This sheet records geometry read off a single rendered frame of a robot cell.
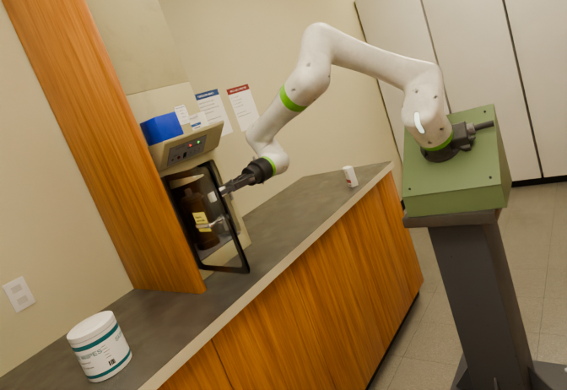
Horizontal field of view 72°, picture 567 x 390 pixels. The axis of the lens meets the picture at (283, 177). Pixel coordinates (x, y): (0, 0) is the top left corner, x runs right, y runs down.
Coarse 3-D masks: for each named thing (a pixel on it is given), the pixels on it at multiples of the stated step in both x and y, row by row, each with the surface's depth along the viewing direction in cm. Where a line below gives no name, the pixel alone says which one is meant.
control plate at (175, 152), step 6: (198, 138) 154; (204, 138) 157; (180, 144) 146; (186, 144) 150; (192, 144) 153; (198, 144) 156; (204, 144) 160; (174, 150) 146; (180, 150) 149; (186, 150) 152; (192, 150) 155; (198, 150) 159; (174, 156) 148; (186, 156) 154; (168, 162) 147; (174, 162) 150
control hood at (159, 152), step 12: (192, 132) 149; (204, 132) 155; (216, 132) 162; (156, 144) 141; (168, 144) 141; (216, 144) 167; (156, 156) 144; (168, 156) 145; (192, 156) 158; (156, 168) 146
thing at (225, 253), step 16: (176, 176) 140; (192, 176) 134; (208, 176) 127; (176, 192) 144; (192, 192) 137; (208, 192) 131; (192, 208) 141; (208, 208) 134; (224, 208) 129; (192, 224) 145; (224, 224) 132; (192, 240) 150; (208, 240) 142; (224, 240) 135; (208, 256) 146; (224, 256) 139; (240, 256) 133; (224, 272) 143; (240, 272) 136
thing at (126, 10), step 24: (96, 0) 139; (120, 0) 146; (144, 0) 155; (96, 24) 138; (120, 24) 145; (144, 24) 153; (120, 48) 144; (144, 48) 151; (168, 48) 160; (120, 72) 142; (144, 72) 150; (168, 72) 158
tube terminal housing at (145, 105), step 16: (128, 96) 143; (144, 96) 148; (160, 96) 154; (176, 96) 160; (192, 96) 166; (144, 112) 148; (160, 112) 153; (192, 112) 165; (192, 160) 161; (208, 160) 171; (160, 176) 149; (224, 176) 173; (240, 224) 177; (240, 240) 175; (208, 272) 160
